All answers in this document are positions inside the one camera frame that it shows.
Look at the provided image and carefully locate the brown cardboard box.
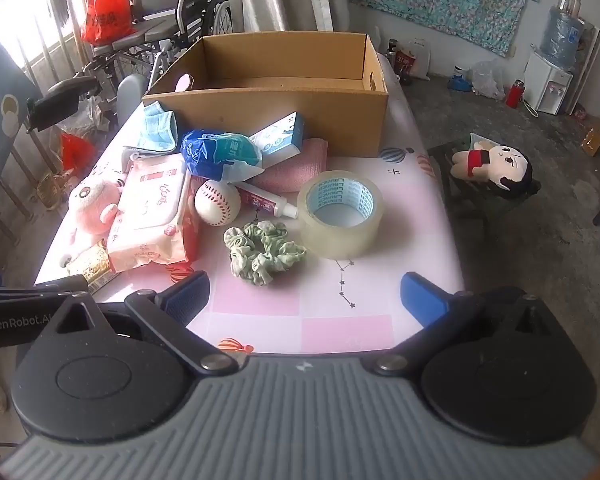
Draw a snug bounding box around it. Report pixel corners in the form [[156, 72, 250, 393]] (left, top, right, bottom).
[[142, 32, 391, 158]]

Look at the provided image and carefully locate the black-haired plush doll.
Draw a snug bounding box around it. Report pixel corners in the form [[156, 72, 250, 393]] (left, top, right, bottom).
[[450, 142, 535, 200]]

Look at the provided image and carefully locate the white water dispenser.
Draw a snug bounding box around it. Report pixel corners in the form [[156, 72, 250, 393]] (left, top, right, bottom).
[[522, 51, 574, 115]]

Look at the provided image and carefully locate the gold snack packet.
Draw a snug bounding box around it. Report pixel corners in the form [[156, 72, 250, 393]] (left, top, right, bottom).
[[67, 240, 112, 283]]

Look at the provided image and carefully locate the metal window railing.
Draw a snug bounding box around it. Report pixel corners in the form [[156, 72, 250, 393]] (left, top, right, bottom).
[[0, 35, 96, 241]]

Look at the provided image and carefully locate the small red plastic bag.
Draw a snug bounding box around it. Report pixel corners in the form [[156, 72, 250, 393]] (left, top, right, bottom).
[[60, 132, 97, 171]]

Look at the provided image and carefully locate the small blue white box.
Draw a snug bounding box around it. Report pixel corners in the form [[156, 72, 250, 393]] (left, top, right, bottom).
[[249, 111, 306, 157]]

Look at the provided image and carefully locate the white red shopping bag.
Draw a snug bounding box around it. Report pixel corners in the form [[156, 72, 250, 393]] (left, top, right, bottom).
[[395, 40, 431, 81]]

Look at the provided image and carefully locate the dark broom head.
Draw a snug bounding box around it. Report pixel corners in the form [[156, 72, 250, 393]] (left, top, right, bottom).
[[47, 0, 73, 26]]

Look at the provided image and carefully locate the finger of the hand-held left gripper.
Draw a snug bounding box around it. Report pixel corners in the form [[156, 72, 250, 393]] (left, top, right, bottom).
[[32, 276, 90, 295]]

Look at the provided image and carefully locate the pink wet wipes pack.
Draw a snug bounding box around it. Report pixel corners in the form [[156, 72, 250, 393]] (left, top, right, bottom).
[[106, 154, 201, 272]]

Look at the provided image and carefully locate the dark printed cloth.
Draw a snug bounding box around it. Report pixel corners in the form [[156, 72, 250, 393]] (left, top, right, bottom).
[[0, 25, 46, 221]]

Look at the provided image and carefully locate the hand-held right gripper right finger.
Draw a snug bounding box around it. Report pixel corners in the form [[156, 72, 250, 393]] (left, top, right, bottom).
[[367, 271, 576, 376]]

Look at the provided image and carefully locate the clear tape roll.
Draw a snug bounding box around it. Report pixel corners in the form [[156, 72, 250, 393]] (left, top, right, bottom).
[[297, 170, 384, 260]]

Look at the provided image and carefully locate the dark green stool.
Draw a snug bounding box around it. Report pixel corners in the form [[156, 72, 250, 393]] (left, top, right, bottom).
[[426, 140, 543, 221]]

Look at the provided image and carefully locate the blue tissue pack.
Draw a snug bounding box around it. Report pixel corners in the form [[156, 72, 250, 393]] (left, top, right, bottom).
[[180, 129, 265, 182]]

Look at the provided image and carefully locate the blue water jug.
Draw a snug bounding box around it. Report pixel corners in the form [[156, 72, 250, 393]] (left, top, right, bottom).
[[539, 7, 587, 68]]

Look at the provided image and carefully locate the pink plush toy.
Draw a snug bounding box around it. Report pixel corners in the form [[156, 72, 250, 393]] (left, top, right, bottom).
[[60, 177, 123, 266]]

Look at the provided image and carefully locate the white baseball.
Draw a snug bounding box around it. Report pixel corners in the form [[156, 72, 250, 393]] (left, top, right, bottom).
[[194, 180, 242, 224]]

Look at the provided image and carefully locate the red white toothpaste tube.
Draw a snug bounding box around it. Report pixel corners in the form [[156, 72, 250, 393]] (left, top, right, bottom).
[[235, 181, 299, 219]]

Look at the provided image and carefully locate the clear plastic bag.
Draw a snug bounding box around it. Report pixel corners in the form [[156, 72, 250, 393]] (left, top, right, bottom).
[[467, 58, 506, 101]]

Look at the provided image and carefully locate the green scrunchie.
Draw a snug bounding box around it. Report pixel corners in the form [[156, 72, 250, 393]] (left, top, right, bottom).
[[223, 221, 307, 286]]

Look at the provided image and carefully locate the small brown carton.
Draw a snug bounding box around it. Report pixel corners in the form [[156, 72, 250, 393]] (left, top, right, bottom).
[[580, 125, 600, 157]]

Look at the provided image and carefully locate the red thermos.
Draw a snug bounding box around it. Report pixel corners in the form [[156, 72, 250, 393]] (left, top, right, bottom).
[[505, 78, 526, 109]]

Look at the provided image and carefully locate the pink knitted cloth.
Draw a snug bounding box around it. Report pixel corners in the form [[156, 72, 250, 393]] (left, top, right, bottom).
[[252, 138, 329, 192]]

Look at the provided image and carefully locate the large red plastic bag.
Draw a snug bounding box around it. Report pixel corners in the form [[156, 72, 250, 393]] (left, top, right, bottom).
[[80, 0, 136, 45]]

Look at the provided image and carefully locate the blue striped towel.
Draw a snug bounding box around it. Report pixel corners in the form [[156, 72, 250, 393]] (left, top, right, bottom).
[[139, 101, 180, 153]]

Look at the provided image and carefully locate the grey wheelchair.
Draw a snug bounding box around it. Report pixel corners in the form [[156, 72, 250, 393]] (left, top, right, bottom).
[[27, 0, 236, 136]]

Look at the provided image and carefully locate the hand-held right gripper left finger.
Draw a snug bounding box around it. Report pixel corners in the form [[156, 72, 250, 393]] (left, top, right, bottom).
[[27, 270, 246, 376]]

